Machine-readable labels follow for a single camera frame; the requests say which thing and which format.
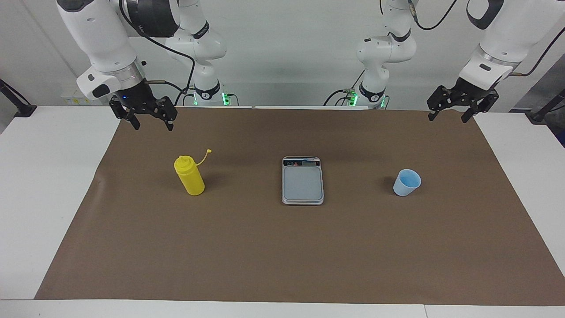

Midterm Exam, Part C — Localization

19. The yellow squeeze bottle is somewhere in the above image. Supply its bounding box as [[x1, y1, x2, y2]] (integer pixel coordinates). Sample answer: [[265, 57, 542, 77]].
[[174, 149, 212, 196]]

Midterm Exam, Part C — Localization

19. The light blue plastic cup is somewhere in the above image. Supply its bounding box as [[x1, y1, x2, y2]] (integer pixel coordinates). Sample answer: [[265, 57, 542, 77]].
[[393, 169, 422, 197]]

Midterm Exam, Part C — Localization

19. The silver digital kitchen scale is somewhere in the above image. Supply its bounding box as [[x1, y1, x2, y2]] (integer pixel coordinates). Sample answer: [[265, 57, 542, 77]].
[[282, 156, 324, 206]]

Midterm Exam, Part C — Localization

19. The black clamp stand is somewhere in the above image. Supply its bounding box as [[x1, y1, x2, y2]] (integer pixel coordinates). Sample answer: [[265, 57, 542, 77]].
[[0, 79, 37, 118], [525, 88, 565, 123]]

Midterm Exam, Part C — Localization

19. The brown paper mat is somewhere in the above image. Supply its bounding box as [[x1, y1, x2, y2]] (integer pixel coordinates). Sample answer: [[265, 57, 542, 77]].
[[34, 106, 565, 307]]

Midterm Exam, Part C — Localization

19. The white wall socket box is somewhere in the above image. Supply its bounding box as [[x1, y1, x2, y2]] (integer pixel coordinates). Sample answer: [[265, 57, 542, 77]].
[[61, 91, 89, 106]]

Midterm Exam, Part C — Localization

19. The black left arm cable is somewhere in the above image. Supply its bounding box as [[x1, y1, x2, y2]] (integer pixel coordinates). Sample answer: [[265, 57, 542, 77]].
[[406, 0, 565, 78]]

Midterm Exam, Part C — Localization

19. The black base power cable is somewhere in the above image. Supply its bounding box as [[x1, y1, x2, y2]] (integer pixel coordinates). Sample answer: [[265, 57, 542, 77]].
[[324, 71, 367, 106]]

